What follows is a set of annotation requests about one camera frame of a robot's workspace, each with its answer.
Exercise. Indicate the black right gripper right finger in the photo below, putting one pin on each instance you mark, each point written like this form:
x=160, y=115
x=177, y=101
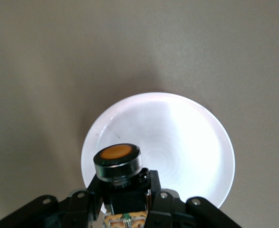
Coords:
x=167, y=209

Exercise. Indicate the pale pink round plate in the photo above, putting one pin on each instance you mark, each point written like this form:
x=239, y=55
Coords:
x=172, y=142

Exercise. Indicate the orange push-button switch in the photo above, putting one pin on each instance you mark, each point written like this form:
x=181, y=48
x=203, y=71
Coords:
x=115, y=152

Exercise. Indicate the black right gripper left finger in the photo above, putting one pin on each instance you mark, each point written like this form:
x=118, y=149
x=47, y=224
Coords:
x=77, y=209

